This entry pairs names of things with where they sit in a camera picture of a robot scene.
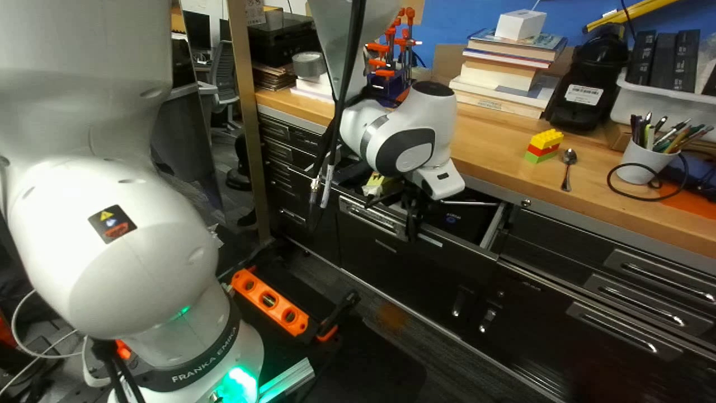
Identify orange handled tool set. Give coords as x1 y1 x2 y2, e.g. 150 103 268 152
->
363 7 417 107

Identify black cable loop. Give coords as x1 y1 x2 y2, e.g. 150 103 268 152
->
604 152 691 204

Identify white pen cup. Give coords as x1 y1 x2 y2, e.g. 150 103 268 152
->
615 141 673 187

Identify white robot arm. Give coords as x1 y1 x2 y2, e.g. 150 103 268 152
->
0 0 263 403

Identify stack of books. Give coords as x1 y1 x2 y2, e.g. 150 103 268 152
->
450 35 568 118

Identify grey duct tape roll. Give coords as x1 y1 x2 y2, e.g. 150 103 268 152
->
293 51 326 76

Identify gold wrist camera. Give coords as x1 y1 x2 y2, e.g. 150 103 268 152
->
363 172 398 199

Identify orange spirit level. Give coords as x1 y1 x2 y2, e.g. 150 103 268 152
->
231 270 308 339

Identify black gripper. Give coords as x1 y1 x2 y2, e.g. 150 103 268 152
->
371 177 435 243

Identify white small box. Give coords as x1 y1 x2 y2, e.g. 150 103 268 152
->
495 9 545 43

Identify white plastic bin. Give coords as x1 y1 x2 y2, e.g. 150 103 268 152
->
610 29 716 125

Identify yellow ruler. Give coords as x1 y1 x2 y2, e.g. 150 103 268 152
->
585 0 677 32

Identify black device box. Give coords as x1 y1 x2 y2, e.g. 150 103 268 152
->
249 12 319 67

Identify black label printer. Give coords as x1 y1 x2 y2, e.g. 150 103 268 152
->
542 29 629 132

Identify metal drawer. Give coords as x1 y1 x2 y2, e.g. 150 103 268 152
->
337 190 500 298

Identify colourful toy brick stack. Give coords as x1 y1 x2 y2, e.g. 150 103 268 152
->
524 127 564 164

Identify metal spoon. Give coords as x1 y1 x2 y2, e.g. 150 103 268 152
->
562 149 580 193

